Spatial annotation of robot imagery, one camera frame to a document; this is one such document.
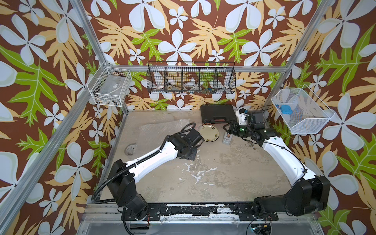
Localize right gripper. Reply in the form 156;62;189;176
222;121;254;139

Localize cream dinner plate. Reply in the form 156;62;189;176
198;124;219;142

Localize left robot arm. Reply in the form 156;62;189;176
92;122;204;220

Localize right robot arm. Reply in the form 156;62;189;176
224;109;331;217

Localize grey tape dispenser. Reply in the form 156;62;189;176
222;132;233;145

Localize black tool case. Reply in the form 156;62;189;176
200;104;237;124

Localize clear tape roll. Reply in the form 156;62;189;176
124;143;137;157

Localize blue small object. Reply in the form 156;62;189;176
280;105;293;115

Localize black wire basket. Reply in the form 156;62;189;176
146;61;237;94

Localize white wire basket right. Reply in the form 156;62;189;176
271;85;335;135

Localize white wire basket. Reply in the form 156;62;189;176
88;63;133;107
271;85;335;135

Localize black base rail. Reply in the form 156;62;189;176
120;202;280;221

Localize white wire basket left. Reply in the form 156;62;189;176
88;63;133;107

